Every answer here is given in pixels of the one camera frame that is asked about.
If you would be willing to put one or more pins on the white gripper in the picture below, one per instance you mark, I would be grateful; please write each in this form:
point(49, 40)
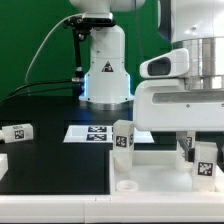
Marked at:
point(165, 105)

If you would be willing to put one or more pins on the white square table top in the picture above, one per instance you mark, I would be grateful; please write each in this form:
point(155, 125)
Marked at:
point(152, 171)

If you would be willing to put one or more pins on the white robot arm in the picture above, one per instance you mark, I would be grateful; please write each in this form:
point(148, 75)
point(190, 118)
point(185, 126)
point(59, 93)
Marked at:
point(197, 25)

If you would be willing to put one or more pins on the white left obstacle block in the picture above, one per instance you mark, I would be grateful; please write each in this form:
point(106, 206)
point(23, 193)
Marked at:
point(3, 165)

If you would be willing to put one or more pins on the white marker base plate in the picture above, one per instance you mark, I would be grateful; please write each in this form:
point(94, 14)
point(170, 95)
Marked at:
point(100, 134)

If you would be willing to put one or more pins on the black camera stand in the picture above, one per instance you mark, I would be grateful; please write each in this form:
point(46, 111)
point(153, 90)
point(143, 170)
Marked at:
point(81, 25)

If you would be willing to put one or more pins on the white front obstacle rail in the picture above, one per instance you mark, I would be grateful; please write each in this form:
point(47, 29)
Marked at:
point(112, 209)

